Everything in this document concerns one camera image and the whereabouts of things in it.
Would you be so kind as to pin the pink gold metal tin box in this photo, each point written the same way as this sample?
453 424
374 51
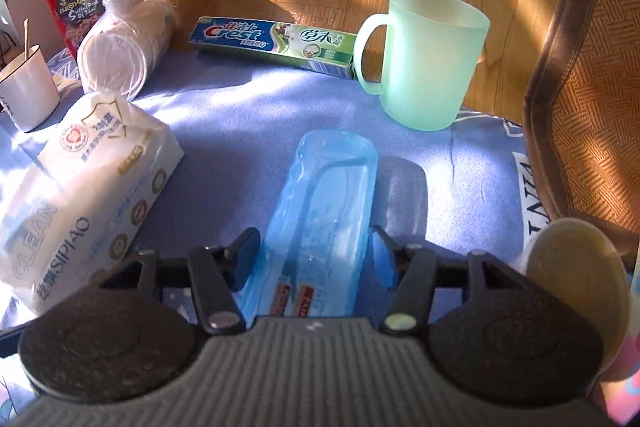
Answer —
619 386

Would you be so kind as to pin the light green plastic mug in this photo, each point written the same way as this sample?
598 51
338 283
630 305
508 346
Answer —
430 53

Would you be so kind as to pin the wooden stir stick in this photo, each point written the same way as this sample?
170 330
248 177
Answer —
26 42

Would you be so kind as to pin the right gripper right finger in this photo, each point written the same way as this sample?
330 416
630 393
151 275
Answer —
411 274

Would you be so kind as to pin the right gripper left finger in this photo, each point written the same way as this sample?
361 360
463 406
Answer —
216 274

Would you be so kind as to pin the large white tissue pack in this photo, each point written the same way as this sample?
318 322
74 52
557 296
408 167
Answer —
75 211

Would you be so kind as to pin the green blue toothpaste box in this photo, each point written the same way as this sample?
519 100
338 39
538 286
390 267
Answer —
317 49

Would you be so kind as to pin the white paper cup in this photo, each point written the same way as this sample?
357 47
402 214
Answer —
27 89

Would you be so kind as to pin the white pink yogurt cup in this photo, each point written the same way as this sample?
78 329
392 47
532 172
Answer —
575 262

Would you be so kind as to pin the clear blue toothbrush case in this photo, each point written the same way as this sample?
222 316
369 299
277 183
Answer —
312 254

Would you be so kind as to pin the brown woven seat cushion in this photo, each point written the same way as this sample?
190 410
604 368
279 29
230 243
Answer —
581 118

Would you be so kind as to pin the bagged clear plastic cups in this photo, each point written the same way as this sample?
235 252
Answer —
124 46

